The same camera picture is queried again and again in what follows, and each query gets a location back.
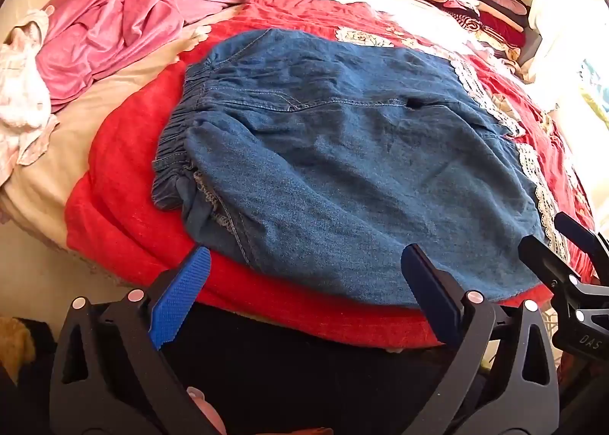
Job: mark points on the person's dark clothing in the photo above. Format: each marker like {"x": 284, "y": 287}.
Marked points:
{"x": 309, "y": 368}

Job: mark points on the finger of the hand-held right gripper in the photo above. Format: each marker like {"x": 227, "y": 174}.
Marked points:
{"x": 542, "y": 256}
{"x": 578, "y": 233}

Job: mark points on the beige bed sheet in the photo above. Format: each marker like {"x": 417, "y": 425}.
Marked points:
{"x": 62, "y": 140}

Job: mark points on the red floral blanket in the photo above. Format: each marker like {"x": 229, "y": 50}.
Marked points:
{"x": 133, "y": 187}

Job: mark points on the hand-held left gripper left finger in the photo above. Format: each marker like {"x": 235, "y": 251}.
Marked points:
{"x": 181, "y": 297}

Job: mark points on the blue denim pants lace trim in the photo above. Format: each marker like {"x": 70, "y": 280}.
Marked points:
{"x": 342, "y": 154}

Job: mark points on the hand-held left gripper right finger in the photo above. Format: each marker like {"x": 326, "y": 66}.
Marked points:
{"x": 430, "y": 283}

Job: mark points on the pink soft item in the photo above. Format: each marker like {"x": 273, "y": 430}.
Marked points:
{"x": 207, "y": 411}

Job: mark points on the white curtain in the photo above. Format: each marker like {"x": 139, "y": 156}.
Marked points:
{"x": 564, "y": 11}

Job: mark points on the green yellow printed cloth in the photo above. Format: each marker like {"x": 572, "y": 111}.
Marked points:
{"x": 597, "y": 92}

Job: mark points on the stack of folded clothes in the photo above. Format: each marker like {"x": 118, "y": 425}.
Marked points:
{"x": 476, "y": 2}

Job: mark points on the white pink crumpled cloth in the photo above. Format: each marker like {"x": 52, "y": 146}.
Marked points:
{"x": 21, "y": 92}

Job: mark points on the yellow fuzzy item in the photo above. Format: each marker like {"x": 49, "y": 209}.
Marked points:
{"x": 16, "y": 344}

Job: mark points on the pink velvet blanket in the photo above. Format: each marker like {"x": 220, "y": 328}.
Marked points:
{"x": 142, "y": 11}

